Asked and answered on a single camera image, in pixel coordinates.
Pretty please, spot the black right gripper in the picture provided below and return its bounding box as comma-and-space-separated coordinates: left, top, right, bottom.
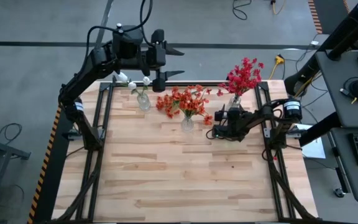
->
211, 105, 249, 141

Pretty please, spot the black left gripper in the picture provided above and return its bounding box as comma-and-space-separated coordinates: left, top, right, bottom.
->
144, 29, 185, 93

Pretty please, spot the clear diamond-pattern glass vase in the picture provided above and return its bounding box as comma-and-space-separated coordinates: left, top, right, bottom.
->
227, 94, 242, 111

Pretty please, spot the clear faceted glass vase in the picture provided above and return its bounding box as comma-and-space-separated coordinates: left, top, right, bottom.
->
181, 116, 195, 134

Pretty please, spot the clear glass bottle vase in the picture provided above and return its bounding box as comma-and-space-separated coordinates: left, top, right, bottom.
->
137, 92, 152, 112

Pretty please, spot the white paper sheet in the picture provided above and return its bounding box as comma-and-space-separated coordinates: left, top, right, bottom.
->
292, 123, 326, 160

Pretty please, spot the black desk leg bar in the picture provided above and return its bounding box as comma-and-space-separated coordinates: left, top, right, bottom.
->
298, 111, 343, 147

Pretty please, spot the grey desk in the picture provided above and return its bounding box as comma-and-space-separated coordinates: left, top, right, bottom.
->
330, 126, 358, 205
314, 49, 358, 129

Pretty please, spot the black caster wheel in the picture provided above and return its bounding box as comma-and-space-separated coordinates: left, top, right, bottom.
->
333, 187, 347, 199

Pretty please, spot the orange black hazard strip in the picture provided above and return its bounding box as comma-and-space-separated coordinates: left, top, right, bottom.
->
307, 0, 323, 35

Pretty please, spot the black tower fan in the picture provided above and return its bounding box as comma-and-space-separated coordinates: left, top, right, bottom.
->
283, 0, 358, 97

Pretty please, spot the black metal table frame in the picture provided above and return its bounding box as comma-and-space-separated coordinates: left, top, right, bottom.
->
52, 74, 323, 224

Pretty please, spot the yellow extension cord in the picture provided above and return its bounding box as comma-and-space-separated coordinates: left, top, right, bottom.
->
268, 54, 286, 80

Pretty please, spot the black floor cable loop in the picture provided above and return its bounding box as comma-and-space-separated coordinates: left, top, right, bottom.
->
231, 0, 253, 21

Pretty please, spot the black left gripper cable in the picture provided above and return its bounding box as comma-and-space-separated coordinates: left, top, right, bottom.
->
85, 0, 155, 58

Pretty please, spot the yellow floor cable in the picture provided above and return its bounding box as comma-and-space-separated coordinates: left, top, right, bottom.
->
270, 0, 287, 16

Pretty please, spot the black base plate hazard stripe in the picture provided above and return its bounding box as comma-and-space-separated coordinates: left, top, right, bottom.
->
26, 96, 80, 224

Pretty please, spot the thin black floor cable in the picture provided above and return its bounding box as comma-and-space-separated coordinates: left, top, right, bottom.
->
0, 122, 24, 146

